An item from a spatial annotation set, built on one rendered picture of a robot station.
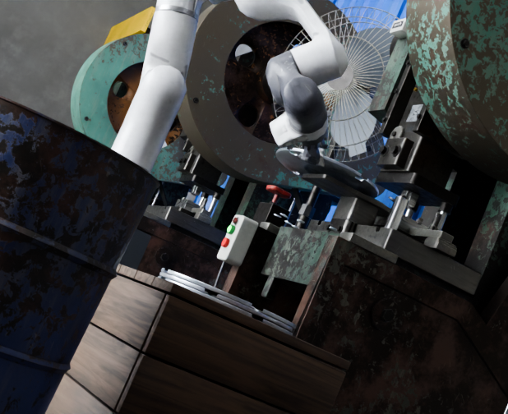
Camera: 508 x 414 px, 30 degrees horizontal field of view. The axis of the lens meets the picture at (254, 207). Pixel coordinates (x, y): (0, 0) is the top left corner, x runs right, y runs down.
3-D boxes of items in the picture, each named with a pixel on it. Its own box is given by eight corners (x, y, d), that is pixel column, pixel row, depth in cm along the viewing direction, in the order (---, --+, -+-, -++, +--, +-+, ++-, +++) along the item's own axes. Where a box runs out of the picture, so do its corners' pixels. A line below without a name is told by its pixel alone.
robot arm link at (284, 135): (332, 104, 217) (334, 114, 222) (282, 87, 220) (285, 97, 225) (311, 154, 214) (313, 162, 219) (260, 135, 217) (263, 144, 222)
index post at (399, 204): (388, 228, 240) (402, 193, 241) (381, 227, 243) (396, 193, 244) (396, 232, 241) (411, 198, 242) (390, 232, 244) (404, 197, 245)
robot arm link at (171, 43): (155, 6, 232) (150, 25, 250) (136, 107, 230) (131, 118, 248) (200, 16, 234) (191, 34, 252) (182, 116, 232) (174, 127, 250)
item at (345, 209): (306, 220, 244) (326, 172, 246) (283, 218, 257) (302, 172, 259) (383, 259, 254) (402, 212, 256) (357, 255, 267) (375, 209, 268)
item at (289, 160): (326, 195, 274) (327, 192, 274) (399, 204, 251) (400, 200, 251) (255, 148, 257) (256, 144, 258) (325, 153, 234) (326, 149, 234)
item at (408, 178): (408, 190, 253) (415, 172, 253) (369, 190, 271) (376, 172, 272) (454, 216, 259) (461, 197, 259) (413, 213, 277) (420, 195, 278)
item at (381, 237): (383, 250, 236) (392, 227, 237) (302, 237, 277) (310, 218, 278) (474, 296, 247) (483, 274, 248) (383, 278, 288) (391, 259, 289)
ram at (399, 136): (394, 163, 254) (436, 63, 258) (367, 163, 267) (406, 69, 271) (445, 191, 260) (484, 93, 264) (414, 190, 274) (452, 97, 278)
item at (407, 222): (396, 229, 254) (403, 213, 255) (367, 226, 268) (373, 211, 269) (422, 243, 258) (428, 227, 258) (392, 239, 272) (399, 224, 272)
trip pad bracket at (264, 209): (247, 261, 275) (274, 199, 277) (235, 259, 284) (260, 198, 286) (265, 269, 277) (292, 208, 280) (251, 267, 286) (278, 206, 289)
